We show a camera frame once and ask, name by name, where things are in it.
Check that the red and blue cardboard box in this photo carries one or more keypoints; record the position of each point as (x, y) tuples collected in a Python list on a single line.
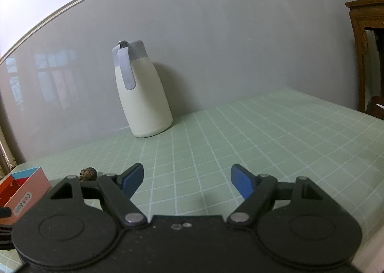
[(30, 189)]

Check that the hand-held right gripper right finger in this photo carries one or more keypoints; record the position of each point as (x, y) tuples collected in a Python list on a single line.
[(240, 180)]

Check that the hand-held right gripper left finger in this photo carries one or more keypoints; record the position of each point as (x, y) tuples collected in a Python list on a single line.
[(133, 178)]

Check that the dark red wooden furniture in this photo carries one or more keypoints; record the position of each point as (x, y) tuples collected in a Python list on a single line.
[(375, 111)]

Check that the beige curtain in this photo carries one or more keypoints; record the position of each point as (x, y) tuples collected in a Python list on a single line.
[(6, 153)]

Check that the white thermos jug grey lid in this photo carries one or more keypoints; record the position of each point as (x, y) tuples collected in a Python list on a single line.
[(144, 96)]

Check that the carved wooden cabinet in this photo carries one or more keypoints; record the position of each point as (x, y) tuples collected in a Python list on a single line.
[(360, 36)]

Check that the brown walnut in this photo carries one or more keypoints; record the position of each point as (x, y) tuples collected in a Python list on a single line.
[(88, 174)]

